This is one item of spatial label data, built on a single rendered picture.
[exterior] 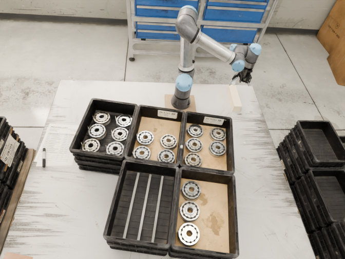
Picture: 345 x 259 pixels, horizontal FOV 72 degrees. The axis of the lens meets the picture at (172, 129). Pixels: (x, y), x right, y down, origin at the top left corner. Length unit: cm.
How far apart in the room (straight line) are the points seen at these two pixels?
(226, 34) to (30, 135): 254
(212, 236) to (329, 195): 123
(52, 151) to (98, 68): 182
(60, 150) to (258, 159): 130
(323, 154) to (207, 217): 130
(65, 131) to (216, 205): 108
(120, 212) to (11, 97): 226
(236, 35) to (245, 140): 187
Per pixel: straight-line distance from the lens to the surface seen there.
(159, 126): 154
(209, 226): 129
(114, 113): 162
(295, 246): 158
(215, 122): 156
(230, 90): 199
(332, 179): 236
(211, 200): 134
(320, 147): 233
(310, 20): 476
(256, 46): 167
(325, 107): 356
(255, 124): 190
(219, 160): 146
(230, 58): 153
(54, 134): 177
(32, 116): 293
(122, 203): 130
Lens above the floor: 205
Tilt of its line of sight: 53 degrees down
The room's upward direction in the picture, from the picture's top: 8 degrees clockwise
